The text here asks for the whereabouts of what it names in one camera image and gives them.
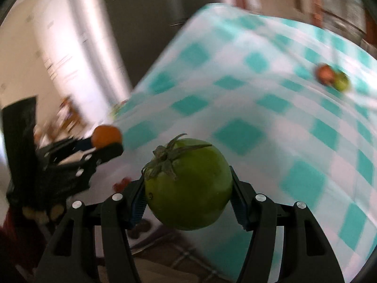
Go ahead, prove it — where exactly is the green tomato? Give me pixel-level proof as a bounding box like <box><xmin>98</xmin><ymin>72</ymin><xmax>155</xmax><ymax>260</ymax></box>
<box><xmin>141</xmin><ymin>133</ymin><xmax>233</xmax><ymax>231</ymax></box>
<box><xmin>332</xmin><ymin>71</ymin><xmax>351</xmax><ymax>92</ymax></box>

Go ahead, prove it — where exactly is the teal white checkered tablecloth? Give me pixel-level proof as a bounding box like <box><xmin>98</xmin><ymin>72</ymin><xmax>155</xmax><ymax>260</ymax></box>
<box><xmin>109</xmin><ymin>3</ymin><xmax>377</xmax><ymax>282</ymax></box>

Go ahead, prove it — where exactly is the dark grey refrigerator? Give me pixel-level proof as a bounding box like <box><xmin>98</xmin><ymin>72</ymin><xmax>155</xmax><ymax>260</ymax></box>
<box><xmin>104</xmin><ymin>0</ymin><xmax>224</xmax><ymax>86</ymax></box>

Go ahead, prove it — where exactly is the red apple fruit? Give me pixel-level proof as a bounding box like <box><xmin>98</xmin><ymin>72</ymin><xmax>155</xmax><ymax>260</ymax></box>
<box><xmin>315</xmin><ymin>64</ymin><xmax>336</xmax><ymax>86</ymax></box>

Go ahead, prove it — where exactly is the brown wooden door frame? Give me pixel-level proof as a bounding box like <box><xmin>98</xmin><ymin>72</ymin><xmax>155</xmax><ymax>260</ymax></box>
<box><xmin>311</xmin><ymin>0</ymin><xmax>323</xmax><ymax>28</ymax></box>

